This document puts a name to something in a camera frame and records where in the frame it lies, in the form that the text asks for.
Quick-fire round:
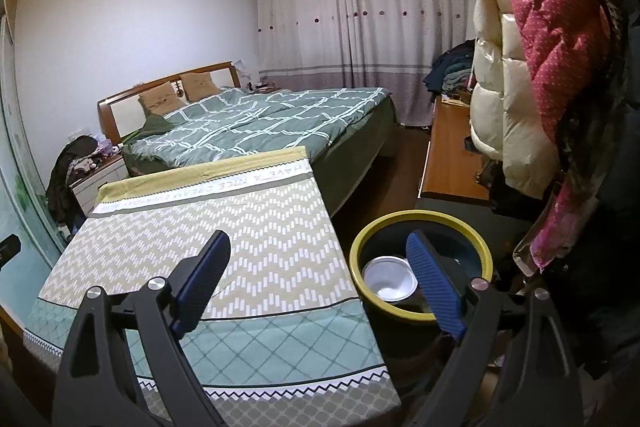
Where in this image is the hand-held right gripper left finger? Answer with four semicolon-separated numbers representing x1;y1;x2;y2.
52;229;232;427

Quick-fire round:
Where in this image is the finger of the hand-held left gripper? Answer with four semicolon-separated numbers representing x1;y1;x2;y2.
0;234;22;265

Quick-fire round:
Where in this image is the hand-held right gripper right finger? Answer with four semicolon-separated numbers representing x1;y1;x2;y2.
405;231;583;427

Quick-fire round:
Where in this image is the white plastic jar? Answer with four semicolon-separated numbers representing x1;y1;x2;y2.
362;256;419;304

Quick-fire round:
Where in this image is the yellow rimmed dark bin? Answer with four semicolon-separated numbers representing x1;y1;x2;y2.
349;209;493;350

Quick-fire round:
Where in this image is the patterned tablecloth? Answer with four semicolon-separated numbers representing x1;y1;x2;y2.
22;146;403;418

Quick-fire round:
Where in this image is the dark clothes heap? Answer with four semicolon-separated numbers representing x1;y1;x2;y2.
46;134;101;228

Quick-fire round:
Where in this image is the sliding door wardrobe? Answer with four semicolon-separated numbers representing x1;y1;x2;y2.
0;0;66;258

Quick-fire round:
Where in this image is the white bedside cabinet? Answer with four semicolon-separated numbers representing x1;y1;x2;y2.
70;155;131;218

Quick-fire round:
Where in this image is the orange wooden cabinet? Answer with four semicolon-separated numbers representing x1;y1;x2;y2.
417;96;493;202

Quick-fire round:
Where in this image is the dark green cloth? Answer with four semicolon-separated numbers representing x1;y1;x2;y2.
122;116;173;145

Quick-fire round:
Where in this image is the wooden bed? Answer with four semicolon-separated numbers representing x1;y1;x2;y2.
97;61;401;218

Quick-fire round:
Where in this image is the green checked duvet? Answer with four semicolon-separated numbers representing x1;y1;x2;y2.
122;87;391;168

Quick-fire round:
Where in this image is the brown pillow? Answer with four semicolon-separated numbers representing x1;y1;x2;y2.
180;72;221;100
137;86;180;118

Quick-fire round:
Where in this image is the cream puffer jacket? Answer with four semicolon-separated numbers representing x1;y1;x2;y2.
470;0;563;200

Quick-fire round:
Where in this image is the pile of folded clothes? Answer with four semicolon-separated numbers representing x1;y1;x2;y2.
422;39;476;96

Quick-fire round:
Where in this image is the pink and white curtain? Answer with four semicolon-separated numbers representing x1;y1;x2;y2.
250;0;476;128

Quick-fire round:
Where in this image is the red quilted jacket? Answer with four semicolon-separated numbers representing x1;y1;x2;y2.
492;0;613;273

